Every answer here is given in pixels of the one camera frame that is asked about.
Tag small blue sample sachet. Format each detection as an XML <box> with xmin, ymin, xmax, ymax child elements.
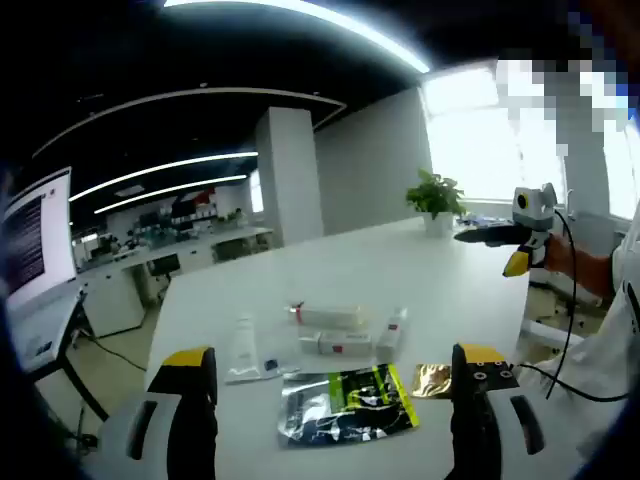
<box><xmin>259</xmin><ymin>357</ymin><xmax>301</xmax><ymax>377</ymax></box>

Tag white office counter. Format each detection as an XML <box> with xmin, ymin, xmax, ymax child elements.
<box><xmin>72</xmin><ymin>224</ymin><xmax>276</xmax><ymax>339</ymax></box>

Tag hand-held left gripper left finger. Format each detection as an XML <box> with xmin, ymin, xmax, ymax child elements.
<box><xmin>97</xmin><ymin>345</ymin><xmax>219</xmax><ymax>480</ymax></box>

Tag black green foil pouch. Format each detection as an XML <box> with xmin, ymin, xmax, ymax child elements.
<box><xmin>276</xmin><ymin>363</ymin><xmax>420</xmax><ymax>450</ymax></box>

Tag white red skincare spray bottle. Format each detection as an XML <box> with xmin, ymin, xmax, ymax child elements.
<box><xmin>283</xmin><ymin>298</ymin><xmax>375</xmax><ymax>330</ymax></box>

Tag bright ceiling light strip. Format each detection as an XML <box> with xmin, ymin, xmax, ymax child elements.
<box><xmin>164</xmin><ymin>0</ymin><xmax>432</xmax><ymax>74</ymax></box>

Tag small white red-label skincare tube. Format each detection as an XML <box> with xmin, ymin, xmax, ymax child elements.
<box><xmin>375</xmin><ymin>307</ymin><xmax>410</xmax><ymax>359</ymax></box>

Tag black cable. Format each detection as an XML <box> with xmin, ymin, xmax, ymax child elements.
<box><xmin>517</xmin><ymin>209</ymin><xmax>632</xmax><ymax>403</ymax></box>

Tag thin ceiling light strip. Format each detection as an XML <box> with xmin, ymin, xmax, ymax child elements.
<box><xmin>93</xmin><ymin>174</ymin><xmax>249</xmax><ymax>215</ymax></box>
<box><xmin>68</xmin><ymin>151</ymin><xmax>259</xmax><ymax>204</ymax></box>

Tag white chair armrest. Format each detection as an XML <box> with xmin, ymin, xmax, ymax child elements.
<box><xmin>519</xmin><ymin>319</ymin><xmax>587</xmax><ymax>354</ymax></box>

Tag person's right hand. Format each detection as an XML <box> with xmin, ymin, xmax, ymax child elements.
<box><xmin>543</xmin><ymin>233</ymin><xmax>577</xmax><ymax>276</ymax></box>

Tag white red-label skincare box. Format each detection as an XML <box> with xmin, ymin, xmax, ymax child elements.
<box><xmin>297</xmin><ymin>327</ymin><xmax>374</xmax><ymax>358</ymax></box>

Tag potted green plant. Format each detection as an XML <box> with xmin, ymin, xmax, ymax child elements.
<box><xmin>405</xmin><ymin>168</ymin><xmax>469</xmax><ymax>238</ymax></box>

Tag gold foil sachet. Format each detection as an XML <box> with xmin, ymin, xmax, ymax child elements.
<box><xmin>410</xmin><ymin>363</ymin><xmax>454</xmax><ymax>401</ymax></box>

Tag large white skincare tube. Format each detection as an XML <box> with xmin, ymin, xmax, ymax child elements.
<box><xmin>224</xmin><ymin>313</ymin><xmax>267</xmax><ymax>385</ymax></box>

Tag person's white shirt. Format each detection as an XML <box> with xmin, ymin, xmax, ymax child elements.
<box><xmin>529</xmin><ymin>199</ymin><xmax>640</xmax><ymax>451</ymax></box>

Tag open laptop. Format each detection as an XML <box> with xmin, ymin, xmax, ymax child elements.
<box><xmin>0</xmin><ymin>167</ymin><xmax>84</xmax><ymax>371</ymax></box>

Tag black laptop stand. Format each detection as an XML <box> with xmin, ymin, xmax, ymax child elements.
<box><xmin>34</xmin><ymin>299</ymin><xmax>111</xmax><ymax>424</ymax></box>

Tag large bright window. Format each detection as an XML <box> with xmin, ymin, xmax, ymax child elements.
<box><xmin>423</xmin><ymin>64</ymin><xmax>640</xmax><ymax>222</ymax></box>

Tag blue packets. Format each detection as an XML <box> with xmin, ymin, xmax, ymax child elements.
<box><xmin>455</xmin><ymin>213</ymin><xmax>512</xmax><ymax>230</ymax></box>

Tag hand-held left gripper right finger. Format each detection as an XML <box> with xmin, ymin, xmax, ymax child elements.
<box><xmin>449</xmin><ymin>342</ymin><xmax>576</xmax><ymax>480</ymax></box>

